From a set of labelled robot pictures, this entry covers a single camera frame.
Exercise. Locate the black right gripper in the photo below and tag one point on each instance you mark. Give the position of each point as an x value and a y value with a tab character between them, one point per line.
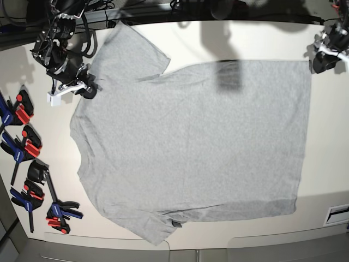
71	78

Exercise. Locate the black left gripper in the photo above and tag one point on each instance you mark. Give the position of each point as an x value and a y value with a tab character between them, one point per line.
331	45

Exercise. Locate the grey T-shirt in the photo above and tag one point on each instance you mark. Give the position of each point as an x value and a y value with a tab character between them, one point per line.
216	141

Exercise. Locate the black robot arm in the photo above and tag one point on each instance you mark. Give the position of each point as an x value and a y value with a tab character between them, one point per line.
51	48
341	8

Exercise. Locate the blue red bar clamp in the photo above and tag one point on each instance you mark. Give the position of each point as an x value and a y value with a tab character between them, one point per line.
26	149
18	113
59	211
30	199

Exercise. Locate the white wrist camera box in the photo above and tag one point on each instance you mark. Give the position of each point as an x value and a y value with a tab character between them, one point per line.
53	99

